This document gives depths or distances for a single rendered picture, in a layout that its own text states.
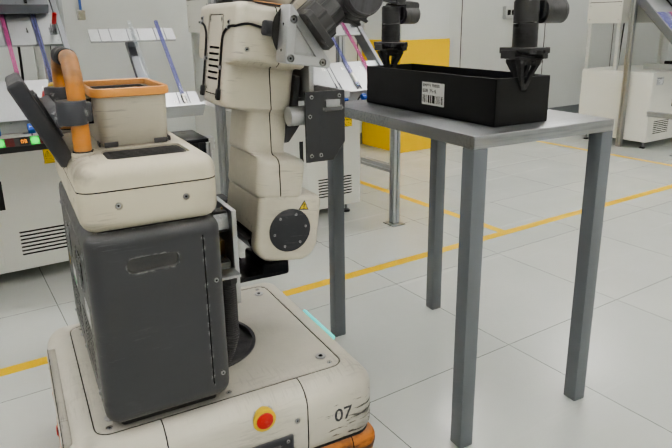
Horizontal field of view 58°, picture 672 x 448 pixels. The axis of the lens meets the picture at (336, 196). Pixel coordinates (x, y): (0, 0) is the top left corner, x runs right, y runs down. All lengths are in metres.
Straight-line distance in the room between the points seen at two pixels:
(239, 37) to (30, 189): 1.68
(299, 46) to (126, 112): 0.36
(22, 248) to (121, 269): 1.71
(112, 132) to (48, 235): 1.62
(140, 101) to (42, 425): 1.02
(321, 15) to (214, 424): 0.85
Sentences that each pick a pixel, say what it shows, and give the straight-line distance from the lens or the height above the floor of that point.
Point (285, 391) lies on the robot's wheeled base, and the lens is 1.40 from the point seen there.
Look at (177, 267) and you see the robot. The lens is 1.20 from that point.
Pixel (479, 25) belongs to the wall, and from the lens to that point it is 6.28.
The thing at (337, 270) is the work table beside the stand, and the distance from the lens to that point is 2.06.
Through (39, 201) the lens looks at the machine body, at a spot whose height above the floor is 0.34.
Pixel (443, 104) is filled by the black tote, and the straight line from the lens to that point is 1.62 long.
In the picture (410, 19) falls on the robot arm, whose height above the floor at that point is 1.05.
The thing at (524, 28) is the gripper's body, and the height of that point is 1.02.
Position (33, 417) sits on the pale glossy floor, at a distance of 1.99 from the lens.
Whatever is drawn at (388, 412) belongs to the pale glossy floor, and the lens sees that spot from 1.80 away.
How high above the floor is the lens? 1.04
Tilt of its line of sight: 16 degrees down
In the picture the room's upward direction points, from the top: 1 degrees counter-clockwise
